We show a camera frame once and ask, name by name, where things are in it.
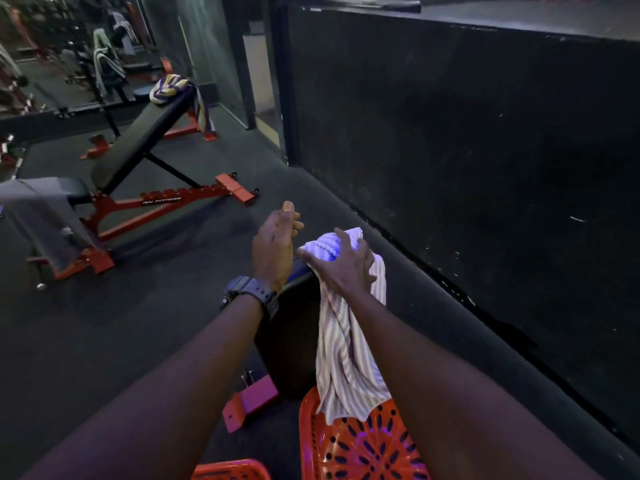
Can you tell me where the person's right hand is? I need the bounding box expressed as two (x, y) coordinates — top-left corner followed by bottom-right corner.
(297, 227), (379, 301)

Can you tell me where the person's left hand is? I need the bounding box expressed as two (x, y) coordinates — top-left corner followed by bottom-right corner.
(251, 200), (305, 295)

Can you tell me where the yellow white striped towel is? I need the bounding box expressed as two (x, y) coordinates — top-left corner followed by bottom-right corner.
(298, 227), (393, 426)

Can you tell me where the purple yellow striped towel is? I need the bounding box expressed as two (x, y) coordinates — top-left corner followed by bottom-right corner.
(148, 73), (217, 137)

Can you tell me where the red plastic basket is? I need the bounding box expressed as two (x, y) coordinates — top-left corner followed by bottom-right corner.
(189, 458), (273, 480)

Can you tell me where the grey towel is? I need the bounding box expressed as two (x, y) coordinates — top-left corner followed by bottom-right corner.
(0, 176), (103, 274)

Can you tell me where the white dark-striped towel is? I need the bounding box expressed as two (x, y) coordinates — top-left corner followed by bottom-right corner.
(91, 26), (127, 99)

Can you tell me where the person's right forearm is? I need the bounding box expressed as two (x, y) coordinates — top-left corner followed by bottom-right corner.
(343, 288), (607, 480)

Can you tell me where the person's left forearm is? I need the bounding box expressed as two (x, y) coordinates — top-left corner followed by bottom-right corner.
(19, 293), (267, 480)

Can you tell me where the black wristwatch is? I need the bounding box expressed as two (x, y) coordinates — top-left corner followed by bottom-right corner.
(219, 275), (280, 321)

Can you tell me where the red plastic chair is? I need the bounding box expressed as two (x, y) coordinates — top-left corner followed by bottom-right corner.
(298, 386), (433, 480)

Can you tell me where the black exercise mat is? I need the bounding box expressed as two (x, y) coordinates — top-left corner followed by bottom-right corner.
(327, 0), (423, 15)

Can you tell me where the black upright bench red frame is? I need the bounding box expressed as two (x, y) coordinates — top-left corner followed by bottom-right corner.
(221, 257), (325, 435)

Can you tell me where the adjustable incline bench red frame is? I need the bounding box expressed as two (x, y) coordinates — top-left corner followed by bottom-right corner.
(26, 84), (261, 291)

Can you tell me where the large wall mirror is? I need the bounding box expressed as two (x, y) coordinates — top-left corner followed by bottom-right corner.
(0, 0), (221, 118)

